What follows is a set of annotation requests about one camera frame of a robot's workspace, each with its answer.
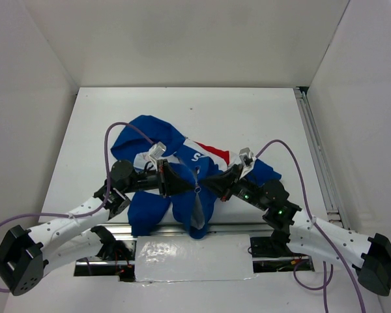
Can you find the aluminium side rail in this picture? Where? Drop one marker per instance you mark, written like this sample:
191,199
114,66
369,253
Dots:
334,208

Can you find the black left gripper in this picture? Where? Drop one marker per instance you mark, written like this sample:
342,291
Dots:
169,182

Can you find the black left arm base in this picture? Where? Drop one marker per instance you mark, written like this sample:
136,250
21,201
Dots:
118,265

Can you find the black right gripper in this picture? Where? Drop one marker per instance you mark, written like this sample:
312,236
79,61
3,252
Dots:
222,184

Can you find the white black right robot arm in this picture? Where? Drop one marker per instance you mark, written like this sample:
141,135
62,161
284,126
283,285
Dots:
369,257

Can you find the blue white red jacket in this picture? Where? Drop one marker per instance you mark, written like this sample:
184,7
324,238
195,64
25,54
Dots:
192,209

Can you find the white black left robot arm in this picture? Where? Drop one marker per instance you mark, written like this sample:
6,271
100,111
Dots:
27,255

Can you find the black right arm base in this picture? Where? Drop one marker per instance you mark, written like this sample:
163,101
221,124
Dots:
269,257

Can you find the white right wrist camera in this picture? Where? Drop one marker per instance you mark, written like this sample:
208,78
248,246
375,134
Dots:
247,159

